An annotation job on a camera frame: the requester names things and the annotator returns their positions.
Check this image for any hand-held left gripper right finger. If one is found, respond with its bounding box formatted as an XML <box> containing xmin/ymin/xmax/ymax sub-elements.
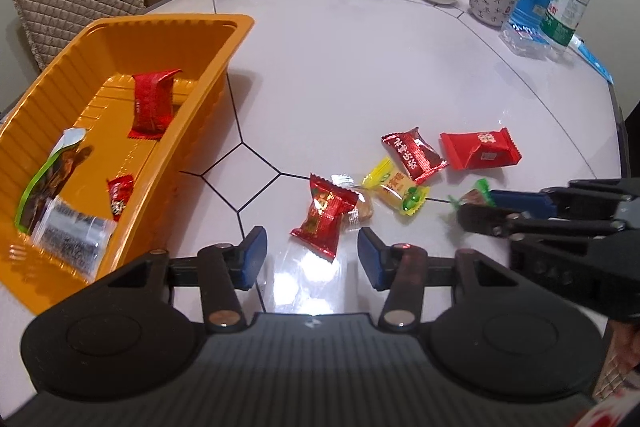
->
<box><xmin>357</xmin><ymin>227</ymin><xmax>525</xmax><ymax>333</ymax></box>

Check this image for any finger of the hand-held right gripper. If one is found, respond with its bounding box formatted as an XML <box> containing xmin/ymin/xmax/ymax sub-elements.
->
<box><xmin>487</xmin><ymin>179</ymin><xmax>640</xmax><ymax>219</ymax></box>
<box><xmin>457</xmin><ymin>203</ymin><xmax>626</xmax><ymax>239</ymax></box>

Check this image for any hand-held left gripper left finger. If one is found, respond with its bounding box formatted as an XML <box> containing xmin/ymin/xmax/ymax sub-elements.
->
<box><xmin>107</xmin><ymin>225</ymin><xmax>268</xmax><ymax>333</ymax></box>

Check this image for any small green candy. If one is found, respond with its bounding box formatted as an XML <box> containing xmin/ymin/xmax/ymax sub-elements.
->
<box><xmin>447</xmin><ymin>178</ymin><xmax>496</xmax><ymax>210</ymax></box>

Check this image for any clear pastry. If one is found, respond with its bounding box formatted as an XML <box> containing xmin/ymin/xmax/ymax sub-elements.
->
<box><xmin>332</xmin><ymin>174</ymin><xmax>376</xmax><ymax>225</ymax></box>

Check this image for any red pictured snack packet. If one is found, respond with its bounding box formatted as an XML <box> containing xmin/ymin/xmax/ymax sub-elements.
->
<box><xmin>290</xmin><ymin>173</ymin><xmax>358</xmax><ymax>263</ymax></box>

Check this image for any yellow candy packet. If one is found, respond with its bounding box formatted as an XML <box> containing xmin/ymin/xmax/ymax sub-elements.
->
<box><xmin>362</xmin><ymin>157</ymin><xmax>431</xmax><ymax>215</ymax></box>

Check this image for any dark red candy packet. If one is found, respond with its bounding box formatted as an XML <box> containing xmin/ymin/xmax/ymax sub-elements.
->
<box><xmin>381</xmin><ymin>127</ymin><xmax>448</xmax><ymax>185</ymax></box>

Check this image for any small red candy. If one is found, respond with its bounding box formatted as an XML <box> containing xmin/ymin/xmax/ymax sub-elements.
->
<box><xmin>106</xmin><ymin>174</ymin><xmax>136</xmax><ymax>223</ymax></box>

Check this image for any clear speckled snack packet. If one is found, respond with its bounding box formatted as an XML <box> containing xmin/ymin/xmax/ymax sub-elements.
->
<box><xmin>31</xmin><ymin>197</ymin><xmax>115</xmax><ymax>283</ymax></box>

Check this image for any long red snack packet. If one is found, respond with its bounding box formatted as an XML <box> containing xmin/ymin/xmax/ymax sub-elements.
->
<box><xmin>127</xmin><ymin>68</ymin><xmax>183</xmax><ymax>140</ymax></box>

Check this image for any orange plastic tray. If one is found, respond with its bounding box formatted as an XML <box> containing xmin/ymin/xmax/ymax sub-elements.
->
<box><xmin>0</xmin><ymin>13</ymin><xmax>256</xmax><ymax>315</ymax></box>

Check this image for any green snack packet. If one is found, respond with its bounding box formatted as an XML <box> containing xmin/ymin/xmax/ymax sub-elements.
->
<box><xmin>14</xmin><ymin>127</ymin><xmax>93</xmax><ymax>235</ymax></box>

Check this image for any red patterned clothing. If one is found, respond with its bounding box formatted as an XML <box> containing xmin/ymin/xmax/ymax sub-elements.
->
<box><xmin>570</xmin><ymin>392</ymin><xmax>640</xmax><ymax>427</ymax></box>

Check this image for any crushed blue label bottle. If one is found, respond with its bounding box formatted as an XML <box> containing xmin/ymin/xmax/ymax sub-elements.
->
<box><xmin>500</xmin><ymin>19</ymin><xmax>556</xmax><ymax>60</ymax></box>

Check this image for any patterned white cup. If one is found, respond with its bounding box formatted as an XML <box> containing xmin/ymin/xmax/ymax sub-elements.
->
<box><xmin>468</xmin><ymin>0</ymin><xmax>521</xmax><ymax>28</ymax></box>

